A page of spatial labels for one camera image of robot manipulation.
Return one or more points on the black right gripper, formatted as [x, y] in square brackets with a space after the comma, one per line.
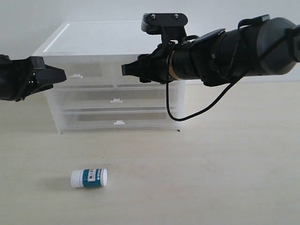
[154, 67]

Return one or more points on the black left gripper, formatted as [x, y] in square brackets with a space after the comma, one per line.
[22, 78]

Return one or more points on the white blue pill bottle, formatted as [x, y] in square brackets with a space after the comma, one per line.
[89, 178]

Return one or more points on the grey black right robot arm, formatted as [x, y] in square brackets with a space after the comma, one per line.
[259, 46]

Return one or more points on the clear middle wide drawer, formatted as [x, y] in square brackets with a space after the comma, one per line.
[73, 100]

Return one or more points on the clear wide drawer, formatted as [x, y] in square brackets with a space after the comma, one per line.
[73, 100]
[147, 119]

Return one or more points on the clear bottom wide drawer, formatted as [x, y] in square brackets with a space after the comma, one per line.
[147, 119]

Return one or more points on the white plastic drawer cabinet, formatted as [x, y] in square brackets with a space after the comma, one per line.
[102, 42]

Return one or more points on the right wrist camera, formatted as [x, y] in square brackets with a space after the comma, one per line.
[171, 26]

